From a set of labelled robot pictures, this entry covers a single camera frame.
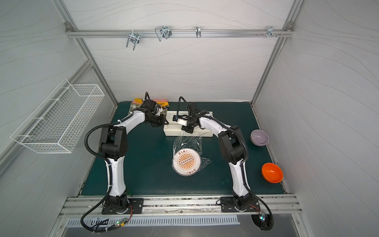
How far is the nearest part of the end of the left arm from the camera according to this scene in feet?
2.62

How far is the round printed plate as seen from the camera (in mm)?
858

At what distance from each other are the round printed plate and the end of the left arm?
0.23 m
